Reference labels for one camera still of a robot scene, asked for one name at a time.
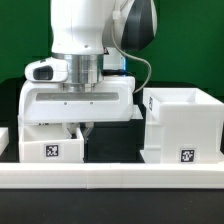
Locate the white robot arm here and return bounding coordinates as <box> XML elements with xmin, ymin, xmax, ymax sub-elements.
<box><xmin>18</xmin><ymin>0</ymin><xmax>157</xmax><ymax>126</ymax></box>

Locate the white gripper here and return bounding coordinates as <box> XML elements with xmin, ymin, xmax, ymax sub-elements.
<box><xmin>18</xmin><ymin>76</ymin><xmax>135</xmax><ymax>139</ymax></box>

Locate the white U-shaped border rail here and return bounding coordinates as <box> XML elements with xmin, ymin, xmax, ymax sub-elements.
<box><xmin>0</xmin><ymin>162</ymin><xmax>224</xmax><ymax>189</ymax></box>

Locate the white marker tag sheet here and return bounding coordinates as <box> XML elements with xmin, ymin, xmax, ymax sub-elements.
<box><xmin>133</xmin><ymin>105</ymin><xmax>143</xmax><ymax>120</ymax></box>

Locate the white front drawer box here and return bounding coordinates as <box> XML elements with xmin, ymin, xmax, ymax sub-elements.
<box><xmin>19</xmin><ymin>124</ymin><xmax>84</xmax><ymax>163</ymax></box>

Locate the white drawer cabinet frame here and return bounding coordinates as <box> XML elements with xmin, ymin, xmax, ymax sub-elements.
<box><xmin>141</xmin><ymin>88</ymin><xmax>224</xmax><ymax>164</ymax></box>

